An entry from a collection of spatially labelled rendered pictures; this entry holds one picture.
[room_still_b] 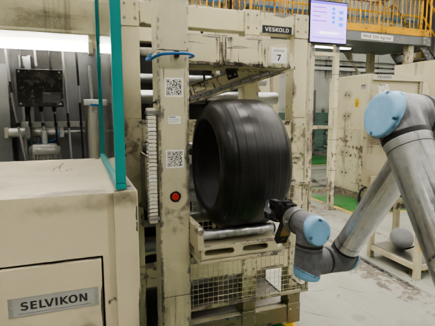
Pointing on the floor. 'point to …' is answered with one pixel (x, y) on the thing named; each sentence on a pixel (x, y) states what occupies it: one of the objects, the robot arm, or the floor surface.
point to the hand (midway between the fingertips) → (267, 210)
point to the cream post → (167, 217)
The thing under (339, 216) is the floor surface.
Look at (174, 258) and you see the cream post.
